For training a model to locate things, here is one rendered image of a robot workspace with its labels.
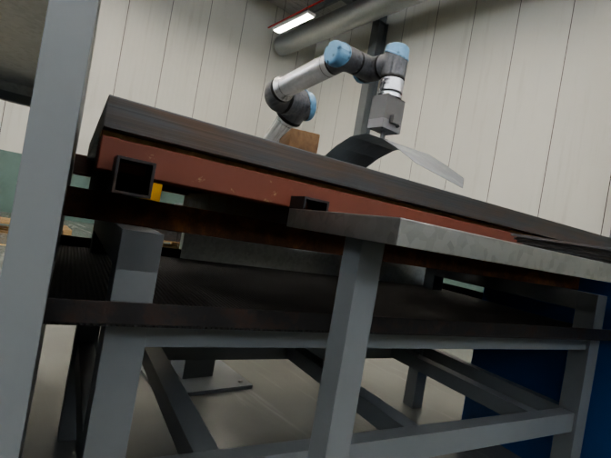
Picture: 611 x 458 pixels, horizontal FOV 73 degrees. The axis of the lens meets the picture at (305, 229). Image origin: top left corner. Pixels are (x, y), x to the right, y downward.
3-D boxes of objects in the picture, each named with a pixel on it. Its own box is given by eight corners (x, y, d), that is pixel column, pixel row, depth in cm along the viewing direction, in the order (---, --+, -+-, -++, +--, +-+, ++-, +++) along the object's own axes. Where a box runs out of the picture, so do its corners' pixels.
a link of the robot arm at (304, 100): (225, 172, 193) (285, 75, 161) (253, 176, 203) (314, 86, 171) (233, 191, 187) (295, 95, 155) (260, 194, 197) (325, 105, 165)
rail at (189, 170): (621, 273, 136) (624, 255, 136) (95, 167, 58) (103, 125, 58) (591, 269, 143) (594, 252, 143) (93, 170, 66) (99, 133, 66)
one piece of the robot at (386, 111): (396, 78, 121) (386, 133, 121) (415, 88, 127) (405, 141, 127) (372, 84, 129) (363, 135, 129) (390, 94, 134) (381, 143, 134)
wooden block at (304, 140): (315, 159, 81) (320, 134, 81) (286, 153, 80) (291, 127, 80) (301, 165, 93) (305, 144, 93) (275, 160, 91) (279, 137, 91)
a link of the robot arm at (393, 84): (409, 83, 128) (392, 74, 123) (406, 97, 128) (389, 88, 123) (390, 87, 134) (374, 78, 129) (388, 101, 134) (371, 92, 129)
